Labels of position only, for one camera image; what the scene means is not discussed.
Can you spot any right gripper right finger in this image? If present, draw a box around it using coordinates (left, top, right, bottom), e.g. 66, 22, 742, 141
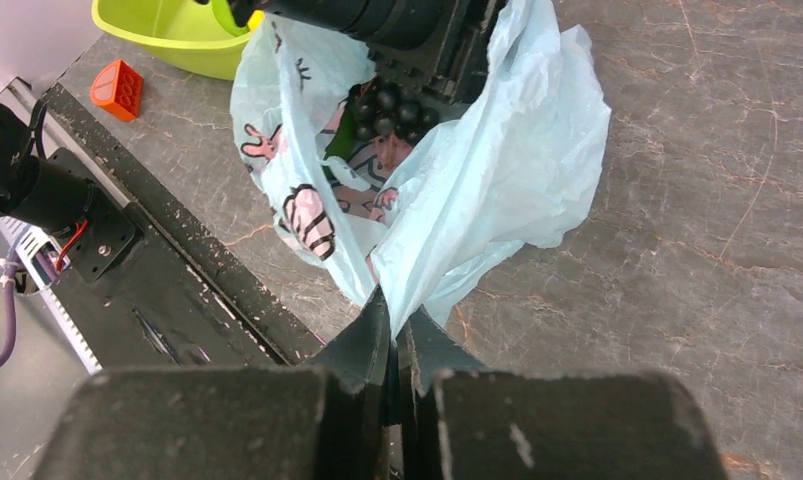
396, 308, 484, 479

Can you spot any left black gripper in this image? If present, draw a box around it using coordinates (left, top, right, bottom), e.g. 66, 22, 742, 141
228, 0, 507, 104

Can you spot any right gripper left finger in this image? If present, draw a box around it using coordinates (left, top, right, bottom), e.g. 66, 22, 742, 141
309, 287, 391, 479

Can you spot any light blue cartoon plastic bag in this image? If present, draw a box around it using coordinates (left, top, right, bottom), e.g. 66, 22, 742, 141
230, 1, 611, 332

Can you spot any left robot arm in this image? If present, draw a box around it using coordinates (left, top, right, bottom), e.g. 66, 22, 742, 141
0, 0, 503, 281

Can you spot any dark fake fruit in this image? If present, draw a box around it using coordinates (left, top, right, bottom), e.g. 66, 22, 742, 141
343, 77, 441, 146

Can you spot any green plastic basin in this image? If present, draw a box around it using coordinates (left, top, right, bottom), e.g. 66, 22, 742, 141
91, 0, 252, 81

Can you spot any orange half round toy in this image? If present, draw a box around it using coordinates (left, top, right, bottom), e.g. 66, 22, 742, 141
89, 59, 144, 122

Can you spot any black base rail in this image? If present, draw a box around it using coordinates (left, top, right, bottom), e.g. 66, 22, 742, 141
43, 86, 322, 372

